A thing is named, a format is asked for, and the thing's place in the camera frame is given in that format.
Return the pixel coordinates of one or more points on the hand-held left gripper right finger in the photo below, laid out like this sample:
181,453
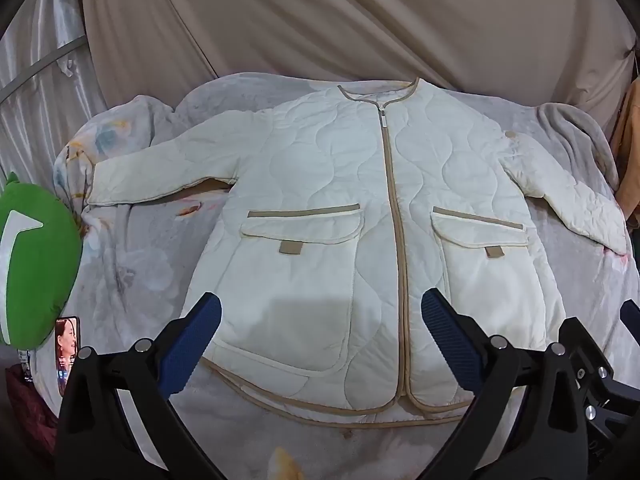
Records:
447,340

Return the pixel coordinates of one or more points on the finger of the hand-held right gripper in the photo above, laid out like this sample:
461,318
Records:
590,355
632,312

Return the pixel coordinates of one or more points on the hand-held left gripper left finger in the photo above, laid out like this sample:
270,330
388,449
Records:
192,340

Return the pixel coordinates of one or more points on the white quilted jacket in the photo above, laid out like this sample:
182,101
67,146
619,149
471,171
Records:
325,170

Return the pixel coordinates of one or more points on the grey floral blanket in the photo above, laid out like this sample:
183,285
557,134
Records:
135,260

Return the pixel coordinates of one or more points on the smartphone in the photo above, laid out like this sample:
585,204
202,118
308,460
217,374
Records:
67,355

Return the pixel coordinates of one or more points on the green pillow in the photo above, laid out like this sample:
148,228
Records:
45,270

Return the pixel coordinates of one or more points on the dark red cloth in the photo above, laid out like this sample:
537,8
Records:
30,420

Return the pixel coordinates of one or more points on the silver satin curtain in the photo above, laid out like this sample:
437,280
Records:
35,110

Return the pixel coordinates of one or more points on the beige backdrop cloth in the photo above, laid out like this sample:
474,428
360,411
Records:
325,20

